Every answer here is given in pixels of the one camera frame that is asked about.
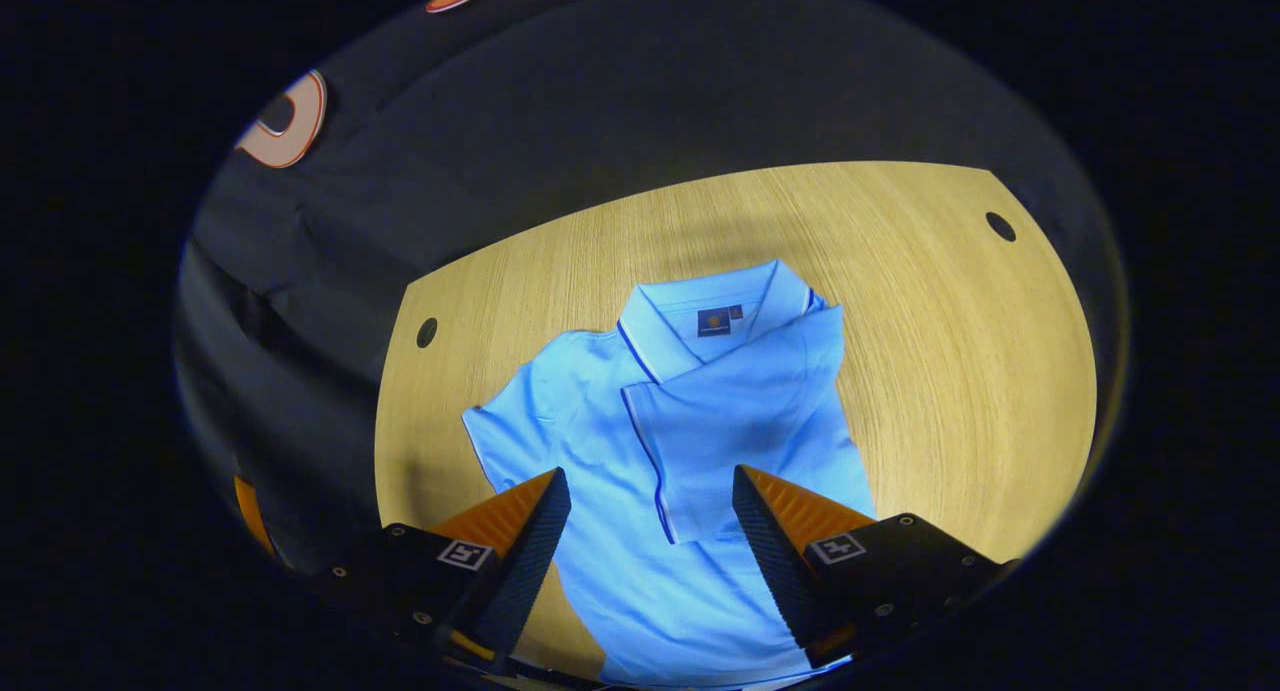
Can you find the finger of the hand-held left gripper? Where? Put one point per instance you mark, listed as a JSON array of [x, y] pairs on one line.
[[252, 516]]

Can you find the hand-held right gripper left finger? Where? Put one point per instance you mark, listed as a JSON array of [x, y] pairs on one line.
[[525, 561]]

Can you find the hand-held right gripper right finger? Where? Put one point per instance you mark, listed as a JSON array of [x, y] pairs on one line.
[[775, 571]]

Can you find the light blue T-shirt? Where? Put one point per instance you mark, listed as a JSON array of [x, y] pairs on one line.
[[600, 441]]

